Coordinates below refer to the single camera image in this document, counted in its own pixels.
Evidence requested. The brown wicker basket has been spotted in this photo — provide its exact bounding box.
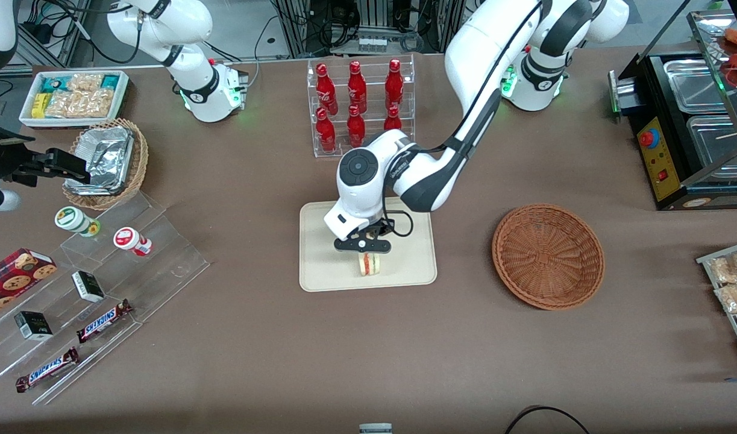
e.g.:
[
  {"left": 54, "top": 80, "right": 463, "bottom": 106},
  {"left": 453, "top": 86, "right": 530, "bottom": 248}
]
[{"left": 492, "top": 204, "right": 606, "bottom": 311}]

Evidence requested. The clear rice cracker bag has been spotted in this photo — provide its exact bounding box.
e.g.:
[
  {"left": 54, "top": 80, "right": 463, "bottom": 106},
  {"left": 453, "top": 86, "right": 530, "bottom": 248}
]
[
  {"left": 66, "top": 73, "right": 105, "bottom": 92},
  {"left": 45, "top": 89, "right": 114, "bottom": 119}
]

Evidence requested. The beige plastic tray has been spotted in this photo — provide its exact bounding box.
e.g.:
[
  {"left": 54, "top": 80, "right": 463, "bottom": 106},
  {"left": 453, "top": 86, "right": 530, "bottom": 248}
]
[{"left": 299, "top": 195, "right": 438, "bottom": 293}]

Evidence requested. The black food warmer machine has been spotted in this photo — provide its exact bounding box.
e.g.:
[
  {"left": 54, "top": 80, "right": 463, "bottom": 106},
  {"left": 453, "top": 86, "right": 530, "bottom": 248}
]
[{"left": 608, "top": 9, "right": 737, "bottom": 212}]

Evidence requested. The white rectangular snack bin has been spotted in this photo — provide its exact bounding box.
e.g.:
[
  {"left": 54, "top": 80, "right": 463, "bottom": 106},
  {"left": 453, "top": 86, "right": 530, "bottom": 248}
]
[{"left": 19, "top": 70, "right": 131, "bottom": 129}]

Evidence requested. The stainless steel pan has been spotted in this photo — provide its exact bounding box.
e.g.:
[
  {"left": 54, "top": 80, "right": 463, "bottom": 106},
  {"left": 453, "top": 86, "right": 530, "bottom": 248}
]
[
  {"left": 662, "top": 58, "right": 732, "bottom": 115},
  {"left": 686, "top": 115, "right": 737, "bottom": 183}
]

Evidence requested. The red chocolate cookie box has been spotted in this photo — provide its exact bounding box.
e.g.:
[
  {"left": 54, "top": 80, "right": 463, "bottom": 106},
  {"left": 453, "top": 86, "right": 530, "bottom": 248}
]
[{"left": 0, "top": 248, "right": 58, "bottom": 321}]

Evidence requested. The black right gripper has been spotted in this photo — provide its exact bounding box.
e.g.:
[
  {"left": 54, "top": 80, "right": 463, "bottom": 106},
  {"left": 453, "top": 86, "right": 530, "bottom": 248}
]
[{"left": 0, "top": 119, "right": 92, "bottom": 185}]

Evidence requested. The small black box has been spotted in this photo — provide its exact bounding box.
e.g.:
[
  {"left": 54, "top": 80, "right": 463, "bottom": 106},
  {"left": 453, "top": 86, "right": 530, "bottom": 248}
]
[
  {"left": 71, "top": 270, "right": 106, "bottom": 304},
  {"left": 13, "top": 310, "right": 54, "bottom": 342}
]

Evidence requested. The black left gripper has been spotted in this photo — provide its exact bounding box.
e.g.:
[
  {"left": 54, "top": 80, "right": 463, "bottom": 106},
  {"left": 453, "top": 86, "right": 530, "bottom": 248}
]
[{"left": 334, "top": 219, "right": 397, "bottom": 254}]

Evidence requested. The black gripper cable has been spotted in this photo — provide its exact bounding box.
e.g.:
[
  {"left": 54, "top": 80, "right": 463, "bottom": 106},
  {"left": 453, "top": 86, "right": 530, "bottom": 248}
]
[{"left": 380, "top": 208, "right": 415, "bottom": 238}]

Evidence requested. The Snickers chocolate bar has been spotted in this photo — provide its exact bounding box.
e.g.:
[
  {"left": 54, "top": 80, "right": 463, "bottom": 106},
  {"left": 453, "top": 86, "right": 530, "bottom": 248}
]
[
  {"left": 15, "top": 347, "right": 80, "bottom": 394},
  {"left": 75, "top": 299, "right": 134, "bottom": 345}
]

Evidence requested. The black cable loop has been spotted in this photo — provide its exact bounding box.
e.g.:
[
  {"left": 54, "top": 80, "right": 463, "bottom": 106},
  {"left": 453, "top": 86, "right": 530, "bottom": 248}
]
[{"left": 504, "top": 405, "right": 593, "bottom": 434}]

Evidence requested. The tray of packaged snacks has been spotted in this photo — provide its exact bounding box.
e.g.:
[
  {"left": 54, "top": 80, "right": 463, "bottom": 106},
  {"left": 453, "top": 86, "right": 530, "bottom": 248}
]
[{"left": 696, "top": 239, "right": 737, "bottom": 370}]

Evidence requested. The aluminium foil container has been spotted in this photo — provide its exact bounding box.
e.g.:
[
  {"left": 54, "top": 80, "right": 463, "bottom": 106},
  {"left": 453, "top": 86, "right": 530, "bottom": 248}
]
[
  {"left": 64, "top": 142, "right": 131, "bottom": 196},
  {"left": 75, "top": 126, "right": 135, "bottom": 159}
]

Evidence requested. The clear snack bag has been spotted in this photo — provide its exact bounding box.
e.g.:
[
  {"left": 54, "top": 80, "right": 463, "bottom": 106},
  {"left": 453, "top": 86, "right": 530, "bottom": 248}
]
[
  {"left": 713, "top": 282, "right": 737, "bottom": 315},
  {"left": 707, "top": 249, "right": 737, "bottom": 285}
]

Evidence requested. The green lid yogurt cup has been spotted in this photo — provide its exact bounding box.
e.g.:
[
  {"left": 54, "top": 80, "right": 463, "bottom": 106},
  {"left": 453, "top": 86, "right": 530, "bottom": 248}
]
[{"left": 54, "top": 206, "right": 102, "bottom": 238}]

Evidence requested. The triangle sandwich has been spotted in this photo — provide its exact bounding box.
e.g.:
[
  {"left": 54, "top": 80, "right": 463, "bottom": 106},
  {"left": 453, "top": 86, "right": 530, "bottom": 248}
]
[{"left": 358, "top": 251, "right": 383, "bottom": 278}]

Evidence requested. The clear acrylic stepped display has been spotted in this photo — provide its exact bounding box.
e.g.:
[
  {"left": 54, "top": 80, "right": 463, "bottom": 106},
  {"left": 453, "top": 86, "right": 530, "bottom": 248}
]
[{"left": 0, "top": 191, "right": 212, "bottom": 406}]

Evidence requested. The red lid yogurt cup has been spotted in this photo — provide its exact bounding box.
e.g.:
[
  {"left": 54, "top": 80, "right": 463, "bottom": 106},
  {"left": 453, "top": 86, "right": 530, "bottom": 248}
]
[{"left": 113, "top": 226, "right": 154, "bottom": 258}]

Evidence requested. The light wicker basket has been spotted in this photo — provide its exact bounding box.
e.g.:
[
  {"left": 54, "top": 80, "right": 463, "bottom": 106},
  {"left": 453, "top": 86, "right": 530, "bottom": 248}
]
[{"left": 62, "top": 118, "right": 149, "bottom": 211}]

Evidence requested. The clear acrylic bottle rack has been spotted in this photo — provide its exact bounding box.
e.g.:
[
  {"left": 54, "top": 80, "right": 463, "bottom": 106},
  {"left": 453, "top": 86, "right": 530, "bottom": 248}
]
[{"left": 307, "top": 54, "right": 416, "bottom": 159}]

